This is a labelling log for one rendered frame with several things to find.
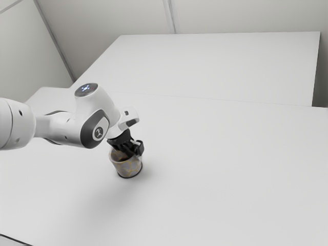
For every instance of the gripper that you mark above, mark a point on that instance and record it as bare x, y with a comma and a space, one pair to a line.
126, 145

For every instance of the grey mug with gold veins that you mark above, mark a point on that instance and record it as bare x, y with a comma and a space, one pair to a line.
128, 167

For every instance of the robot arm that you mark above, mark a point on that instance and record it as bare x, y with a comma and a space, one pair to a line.
97, 112

